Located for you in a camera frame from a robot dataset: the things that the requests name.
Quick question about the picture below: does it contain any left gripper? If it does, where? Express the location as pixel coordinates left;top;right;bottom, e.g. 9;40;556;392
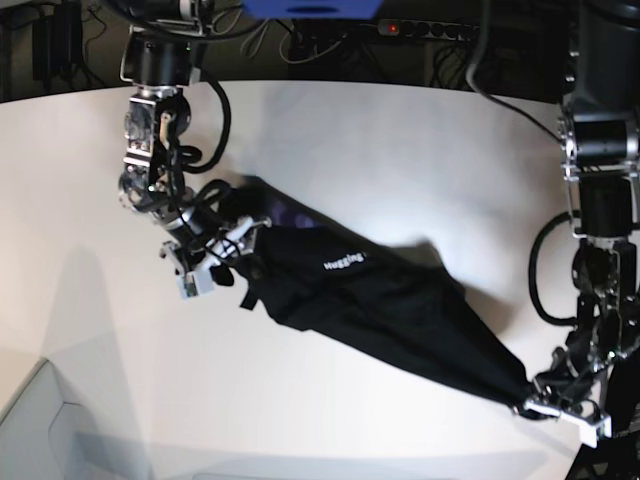
519;347;612;448

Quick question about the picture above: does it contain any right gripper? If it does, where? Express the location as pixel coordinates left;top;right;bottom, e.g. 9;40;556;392
159;207;273;287

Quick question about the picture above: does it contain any black graphic t-shirt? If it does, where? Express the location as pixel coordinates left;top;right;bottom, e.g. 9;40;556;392
218;180;532;410

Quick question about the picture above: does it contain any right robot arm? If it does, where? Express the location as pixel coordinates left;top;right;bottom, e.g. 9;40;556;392
104;1;271;298

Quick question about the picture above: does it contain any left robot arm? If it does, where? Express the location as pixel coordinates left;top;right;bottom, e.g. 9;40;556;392
517;1;639;447

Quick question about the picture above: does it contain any blue box overhead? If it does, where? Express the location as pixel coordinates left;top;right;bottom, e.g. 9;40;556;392
242;0;382;19

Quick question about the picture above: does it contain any black device on floor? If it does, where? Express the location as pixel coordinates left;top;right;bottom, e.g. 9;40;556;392
32;1;83;83

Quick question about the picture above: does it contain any black power strip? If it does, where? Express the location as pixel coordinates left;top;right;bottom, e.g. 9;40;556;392
377;19;479;42

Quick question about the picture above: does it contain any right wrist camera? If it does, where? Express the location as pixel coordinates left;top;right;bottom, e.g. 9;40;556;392
176;270;215;300

